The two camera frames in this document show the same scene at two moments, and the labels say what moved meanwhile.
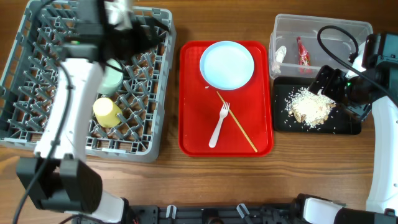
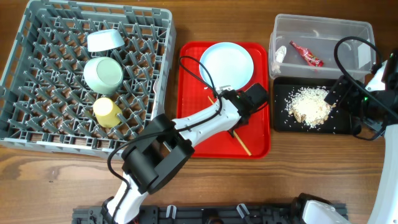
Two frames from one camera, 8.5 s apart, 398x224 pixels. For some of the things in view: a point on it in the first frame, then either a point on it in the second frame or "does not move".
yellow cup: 107,113 does not move
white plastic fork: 223,113 → 155,88
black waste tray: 296,109 does not move
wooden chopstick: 239,123 → 236,134
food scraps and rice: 309,107 does not move
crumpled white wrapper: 280,53 does not move
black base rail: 240,213 does not move
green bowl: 112,77 does not move
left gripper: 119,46 → 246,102
